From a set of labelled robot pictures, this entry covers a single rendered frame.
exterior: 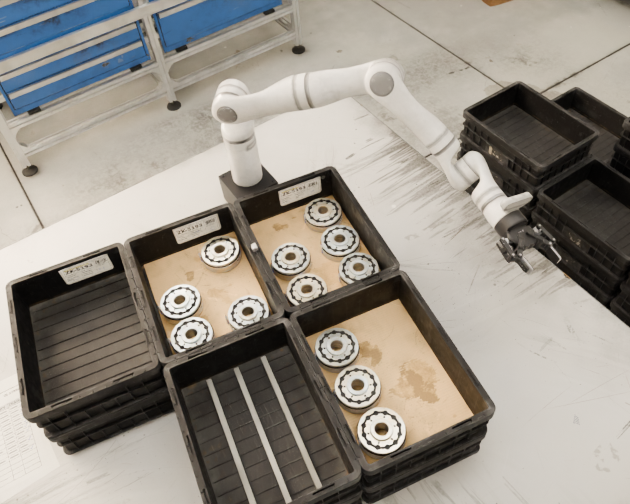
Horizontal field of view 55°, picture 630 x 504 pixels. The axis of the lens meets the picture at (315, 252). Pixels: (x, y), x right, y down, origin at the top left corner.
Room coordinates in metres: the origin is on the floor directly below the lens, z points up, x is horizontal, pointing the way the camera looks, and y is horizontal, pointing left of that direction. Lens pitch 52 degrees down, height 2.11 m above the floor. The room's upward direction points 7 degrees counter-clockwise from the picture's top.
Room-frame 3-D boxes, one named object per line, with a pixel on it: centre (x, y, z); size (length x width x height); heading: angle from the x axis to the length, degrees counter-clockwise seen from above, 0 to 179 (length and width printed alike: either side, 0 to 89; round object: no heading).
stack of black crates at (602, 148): (1.88, -1.19, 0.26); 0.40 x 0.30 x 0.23; 29
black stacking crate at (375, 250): (1.00, 0.00, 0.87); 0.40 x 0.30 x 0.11; 18
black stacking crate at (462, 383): (0.62, -0.12, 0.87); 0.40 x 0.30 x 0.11; 18
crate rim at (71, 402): (0.81, 0.57, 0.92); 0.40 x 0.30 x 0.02; 18
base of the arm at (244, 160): (1.36, 0.18, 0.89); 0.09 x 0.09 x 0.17; 28
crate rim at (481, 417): (0.62, -0.12, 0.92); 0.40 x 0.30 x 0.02; 18
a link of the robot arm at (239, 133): (1.36, 0.18, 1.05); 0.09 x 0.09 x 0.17; 78
